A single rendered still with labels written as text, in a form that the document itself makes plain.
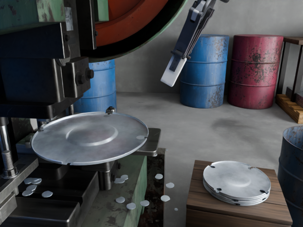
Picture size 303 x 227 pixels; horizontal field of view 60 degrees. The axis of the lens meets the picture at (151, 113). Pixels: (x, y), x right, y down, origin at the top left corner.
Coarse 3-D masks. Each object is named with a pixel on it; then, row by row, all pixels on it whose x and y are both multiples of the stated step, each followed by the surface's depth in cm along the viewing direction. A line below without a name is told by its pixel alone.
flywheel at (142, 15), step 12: (108, 0) 91; (120, 0) 91; (132, 0) 90; (144, 0) 87; (156, 0) 86; (168, 0) 86; (120, 12) 92; (132, 12) 88; (144, 12) 88; (156, 12) 87; (96, 24) 94; (108, 24) 92; (120, 24) 90; (132, 24) 89; (144, 24) 89; (96, 36) 92; (108, 36) 92; (120, 36) 91
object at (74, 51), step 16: (64, 0) 58; (0, 64) 57; (16, 64) 56; (32, 64) 56; (48, 64) 55; (64, 64) 57; (80, 64) 61; (16, 80) 57; (32, 80) 57; (48, 80) 57; (64, 80) 59; (80, 80) 59; (16, 96) 59; (32, 96) 58; (48, 96) 58; (64, 96) 60
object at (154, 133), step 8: (152, 128) 72; (152, 136) 67; (160, 136) 69; (144, 144) 63; (152, 144) 63; (136, 152) 60; (144, 152) 60; (152, 152) 60; (80, 168) 66; (88, 168) 66; (96, 168) 66; (104, 168) 65; (112, 168) 69; (104, 176) 66; (112, 176) 68; (104, 184) 67; (112, 184) 69
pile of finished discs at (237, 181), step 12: (216, 168) 127; (228, 168) 127; (240, 168) 126; (204, 180) 118; (216, 180) 117; (228, 180) 116; (240, 180) 116; (252, 180) 117; (264, 180) 117; (216, 192) 110; (228, 192) 109; (240, 192) 109; (252, 192) 109; (264, 192) 112; (240, 204) 106; (252, 204) 107
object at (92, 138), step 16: (96, 112) 81; (48, 128) 71; (64, 128) 71; (80, 128) 70; (96, 128) 70; (112, 128) 70; (128, 128) 71; (144, 128) 71; (32, 144) 63; (48, 144) 63; (64, 144) 63; (80, 144) 62; (96, 144) 62; (112, 144) 63; (128, 144) 63; (48, 160) 56; (64, 160) 56; (80, 160) 56; (96, 160) 56; (112, 160) 56
